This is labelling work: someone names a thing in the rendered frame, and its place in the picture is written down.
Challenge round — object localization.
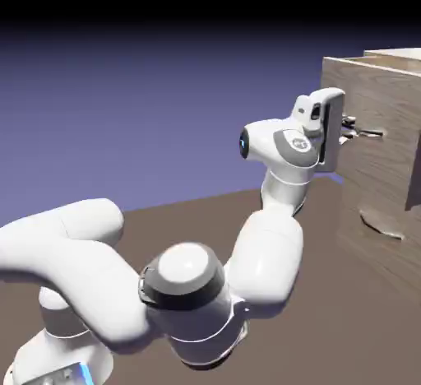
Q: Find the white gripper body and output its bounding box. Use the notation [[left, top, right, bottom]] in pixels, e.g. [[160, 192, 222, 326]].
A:
[[316, 87, 347, 174]]

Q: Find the light wood cabinet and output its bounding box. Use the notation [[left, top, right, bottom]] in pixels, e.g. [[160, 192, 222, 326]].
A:
[[320, 48, 421, 297]]

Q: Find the light wood drawer front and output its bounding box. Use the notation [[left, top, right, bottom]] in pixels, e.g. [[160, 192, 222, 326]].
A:
[[335, 157, 421, 297], [320, 56, 421, 212]]

